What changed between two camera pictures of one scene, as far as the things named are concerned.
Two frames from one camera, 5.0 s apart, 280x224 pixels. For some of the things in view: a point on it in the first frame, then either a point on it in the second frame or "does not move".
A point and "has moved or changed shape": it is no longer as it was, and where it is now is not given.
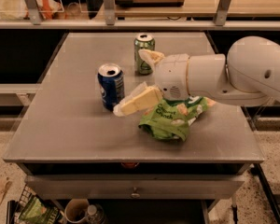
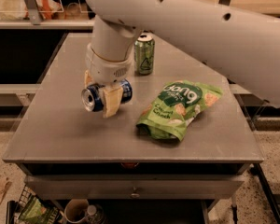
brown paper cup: x=76 y=209 does not move
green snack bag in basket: x=35 y=213 does not move
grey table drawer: x=135 y=187 does not move
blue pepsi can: x=111 y=84 has moved or changed shape
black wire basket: x=31 y=209 does not move
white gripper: x=172 y=75 to x=106 y=70
